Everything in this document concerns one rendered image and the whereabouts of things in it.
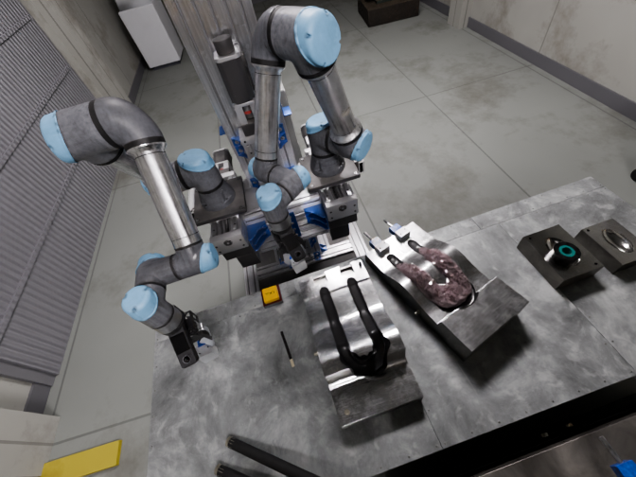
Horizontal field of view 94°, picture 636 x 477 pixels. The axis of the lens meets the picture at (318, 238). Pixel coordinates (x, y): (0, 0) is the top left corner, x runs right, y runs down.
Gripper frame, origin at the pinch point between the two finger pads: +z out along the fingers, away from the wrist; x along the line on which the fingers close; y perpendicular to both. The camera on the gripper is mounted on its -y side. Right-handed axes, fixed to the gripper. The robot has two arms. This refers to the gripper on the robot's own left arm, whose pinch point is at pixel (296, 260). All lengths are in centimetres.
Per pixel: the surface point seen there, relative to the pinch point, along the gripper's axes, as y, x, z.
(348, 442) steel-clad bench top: -57, 16, 15
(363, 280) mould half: -18.7, -17.4, 6.3
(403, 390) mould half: -55, -6, 9
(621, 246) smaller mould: -58, -101, 11
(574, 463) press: -91, -34, 16
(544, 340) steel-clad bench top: -66, -55, 15
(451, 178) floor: 60, -160, 95
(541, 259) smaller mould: -47, -75, 9
